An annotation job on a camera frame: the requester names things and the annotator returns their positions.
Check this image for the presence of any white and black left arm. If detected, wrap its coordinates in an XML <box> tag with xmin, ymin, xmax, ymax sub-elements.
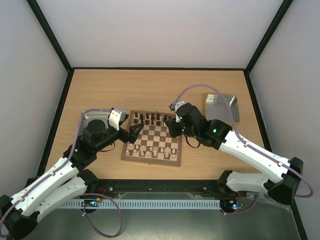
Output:
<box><xmin>0</xmin><ymin>119</ymin><xmax>144</xmax><ymax>240</ymax></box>

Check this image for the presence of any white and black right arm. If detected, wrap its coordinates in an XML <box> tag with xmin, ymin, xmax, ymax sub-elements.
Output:
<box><xmin>166</xmin><ymin>101</ymin><xmax>304</xmax><ymax>205</ymax></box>

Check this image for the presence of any dark rook chess piece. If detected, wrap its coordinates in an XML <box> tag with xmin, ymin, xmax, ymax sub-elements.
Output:
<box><xmin>133</xmin><ymin>112</ymin><xmax>138</xmax><ymax>124</ymax></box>

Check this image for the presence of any wooden chess board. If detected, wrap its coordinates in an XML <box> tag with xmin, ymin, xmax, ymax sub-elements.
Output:
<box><xmin>121</xmin><ymin>110</ymin><xmax>182</xmax><ymax>167</ymax></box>

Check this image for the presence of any silver embossed metal tray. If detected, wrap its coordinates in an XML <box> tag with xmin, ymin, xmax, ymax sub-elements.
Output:
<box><xmin>76</xmin><ymin>108</ymin><xmax>112</xmax><ymax>136</ymax></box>

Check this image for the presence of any yellow metal tin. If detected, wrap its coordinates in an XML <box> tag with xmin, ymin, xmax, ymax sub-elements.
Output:
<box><xmin>204</xmin><ymin>93</ymin><xmax>240</xmax><ymax>123</ymax></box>

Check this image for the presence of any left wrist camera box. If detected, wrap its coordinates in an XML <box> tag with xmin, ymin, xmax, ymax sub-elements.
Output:
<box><xmin>108</xmin><ymin>107</ymin><xmax>127</xmax><ymax>131</ymax></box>

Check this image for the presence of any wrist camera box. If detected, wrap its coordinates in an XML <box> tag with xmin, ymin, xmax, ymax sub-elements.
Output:
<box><xmin>169</xmin><ymin>100</ymin><xmax>185</xmax><ymax>123</ymax></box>
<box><xmin>108</xmin><ymin>107</ymin><xmax>127</xmax><ymax>131</ymax></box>

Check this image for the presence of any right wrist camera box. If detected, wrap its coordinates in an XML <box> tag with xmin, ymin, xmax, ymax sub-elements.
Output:
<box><xmin>169</xmin><ymin>100</ymin><xmax>185</xmax><ymax>123</ymax></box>

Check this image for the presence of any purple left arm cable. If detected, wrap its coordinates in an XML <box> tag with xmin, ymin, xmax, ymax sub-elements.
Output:
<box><xmin>0</xmin><ymin>108</ymin><xmax>124</xmax><ymax>238</ymax></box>

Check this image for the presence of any black aluminium frame rail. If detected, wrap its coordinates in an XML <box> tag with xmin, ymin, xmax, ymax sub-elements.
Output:
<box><xmin>24</xmin><ymin>177</ymin><xmax>292</xmax><ymax>201</ymax></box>

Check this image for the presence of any light blue cable duct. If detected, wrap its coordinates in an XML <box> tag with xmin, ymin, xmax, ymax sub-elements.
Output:
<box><xmin>60</xmin><ymin>199</ymin><xmax>221</xmax><ymax>210</ymax></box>

